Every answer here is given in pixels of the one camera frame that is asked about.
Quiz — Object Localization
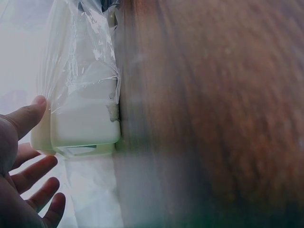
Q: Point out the person's left hand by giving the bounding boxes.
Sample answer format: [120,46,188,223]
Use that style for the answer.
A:
[0,95,66,228]

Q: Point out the white plastic box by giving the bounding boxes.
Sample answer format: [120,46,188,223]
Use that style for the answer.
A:
[30,59,122,157]

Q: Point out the clear plastic bag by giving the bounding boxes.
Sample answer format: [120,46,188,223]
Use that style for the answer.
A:
[35,0,124,228]

